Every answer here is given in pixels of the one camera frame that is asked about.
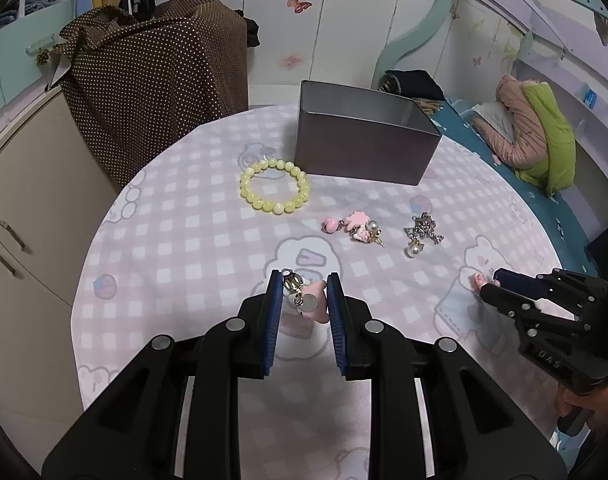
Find brown polka-dot cloth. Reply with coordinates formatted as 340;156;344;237
59;0;250;192

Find grey metal tin box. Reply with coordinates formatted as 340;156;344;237
293;80;442;187

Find white low cabinet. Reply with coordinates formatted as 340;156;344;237
0;85;122;413

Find pink charm with metal clasp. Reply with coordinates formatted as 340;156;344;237
282;269;331;325

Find silver chain pearl brooch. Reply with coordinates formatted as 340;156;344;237
403;211;446;259

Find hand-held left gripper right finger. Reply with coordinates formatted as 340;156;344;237
325;272;570;480

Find white wardrobe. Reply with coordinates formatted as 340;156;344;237
149;0;452;106

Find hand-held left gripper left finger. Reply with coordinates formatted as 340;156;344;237
41;270;285;480

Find pink checked tablecloth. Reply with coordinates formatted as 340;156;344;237
70;102;567;480

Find pink jacket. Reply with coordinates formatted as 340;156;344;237
471;75;550;168

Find teal drawer unit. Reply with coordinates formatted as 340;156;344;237
0;0;80;111

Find folded dark clothes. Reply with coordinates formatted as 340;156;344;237
384;70;445;103

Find blue bed sheet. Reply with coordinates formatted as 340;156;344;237
429;97;608;281

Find yellow bead bracelet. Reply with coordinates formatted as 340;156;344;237
239;158;312;216

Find teal bunk bed frame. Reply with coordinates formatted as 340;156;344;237
371;0;608;286

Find pink bunny charm keychain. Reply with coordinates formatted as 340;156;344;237
323;211;386;248

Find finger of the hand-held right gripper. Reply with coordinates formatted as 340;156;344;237
493;267;608;319
479;283;593;342

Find white cloth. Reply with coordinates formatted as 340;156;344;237
471;102;515;141

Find green jacket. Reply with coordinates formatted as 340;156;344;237
514;80;577;197

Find person's right hand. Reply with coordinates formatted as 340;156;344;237
555;388;608;430

